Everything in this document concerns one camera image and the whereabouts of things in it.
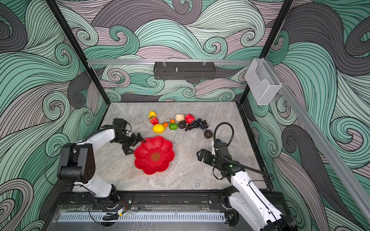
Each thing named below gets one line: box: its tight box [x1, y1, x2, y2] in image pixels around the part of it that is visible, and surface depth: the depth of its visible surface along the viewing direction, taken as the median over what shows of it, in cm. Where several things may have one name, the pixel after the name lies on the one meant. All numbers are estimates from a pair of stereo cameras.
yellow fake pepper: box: [148, 110, 157, 119], surface depth 111 cm
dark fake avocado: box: [178, 120, 187, 130], surface depth 105 cm
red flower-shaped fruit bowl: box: [133, 136, 175, 175], surface depth 92 cm
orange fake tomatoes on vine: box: [162, 118, 176, 128], surface depth 106 cm
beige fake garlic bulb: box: [175, 113, 185, 122], surface depth 106 cm
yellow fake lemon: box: [152, 123, 166, 134], surface depth 103 cm
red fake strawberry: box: [149, 116, 159, 126], surface depth 106 cm
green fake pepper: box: [168, 122, 179, 131], surface depth 103 cm
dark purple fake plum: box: [203, 129, 213, 139], surface depth 97 cm
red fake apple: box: [184, 113, 196, 125], surface depth 106 cm
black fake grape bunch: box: [185, 117, 211, 132], surface depth 105 cm
